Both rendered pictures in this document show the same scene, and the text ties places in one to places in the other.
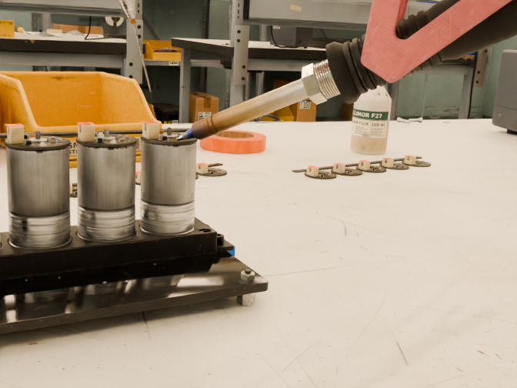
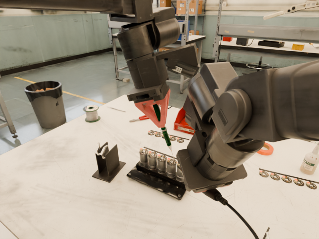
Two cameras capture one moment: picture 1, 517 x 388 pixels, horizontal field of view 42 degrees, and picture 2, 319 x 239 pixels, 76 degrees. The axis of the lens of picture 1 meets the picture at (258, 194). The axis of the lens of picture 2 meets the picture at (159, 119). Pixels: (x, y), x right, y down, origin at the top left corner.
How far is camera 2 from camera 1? 0.40 m
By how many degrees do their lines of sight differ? 57
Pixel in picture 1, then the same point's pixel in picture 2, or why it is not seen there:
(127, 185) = (171, 170)
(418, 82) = not seen: outside the picture
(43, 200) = (159, 167)
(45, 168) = (159, 163)
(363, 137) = (302, 167)
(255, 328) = (172, 205)
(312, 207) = (236, 184)
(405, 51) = not seen: hidden behind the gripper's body
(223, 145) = not seen: hidden behind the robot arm
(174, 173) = (178, 172)
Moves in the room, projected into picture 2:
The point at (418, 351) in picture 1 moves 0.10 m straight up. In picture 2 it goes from (183, 228) to (186, 194)
